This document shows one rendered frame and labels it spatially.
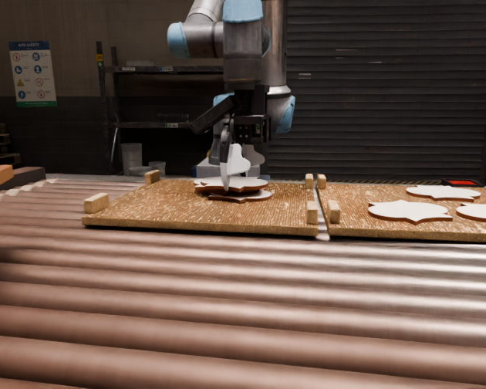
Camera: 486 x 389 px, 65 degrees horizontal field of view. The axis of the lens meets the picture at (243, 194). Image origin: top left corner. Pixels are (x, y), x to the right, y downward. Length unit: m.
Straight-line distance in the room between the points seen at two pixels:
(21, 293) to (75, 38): 5.75
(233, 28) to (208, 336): 0.56
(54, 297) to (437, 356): 0.39
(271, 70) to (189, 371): 0.98
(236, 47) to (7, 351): 0.58
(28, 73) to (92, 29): 1.16
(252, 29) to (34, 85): 5.80
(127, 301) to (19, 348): 0.11
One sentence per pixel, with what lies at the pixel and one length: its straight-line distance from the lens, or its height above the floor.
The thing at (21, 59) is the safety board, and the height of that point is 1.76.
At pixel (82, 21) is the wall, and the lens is 6.16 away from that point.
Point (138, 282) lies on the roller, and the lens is 0.49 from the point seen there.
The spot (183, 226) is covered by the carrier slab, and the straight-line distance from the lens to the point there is 0.65.
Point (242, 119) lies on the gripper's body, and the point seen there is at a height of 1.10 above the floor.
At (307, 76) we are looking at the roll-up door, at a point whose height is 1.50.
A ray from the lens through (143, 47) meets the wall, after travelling 5.80.
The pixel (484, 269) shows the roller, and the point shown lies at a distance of 0.59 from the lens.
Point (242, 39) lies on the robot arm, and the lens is 0.75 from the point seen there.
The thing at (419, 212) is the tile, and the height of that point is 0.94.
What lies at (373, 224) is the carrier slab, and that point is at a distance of 0.65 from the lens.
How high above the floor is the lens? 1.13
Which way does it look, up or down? 13 degrees down
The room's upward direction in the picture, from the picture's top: straight up
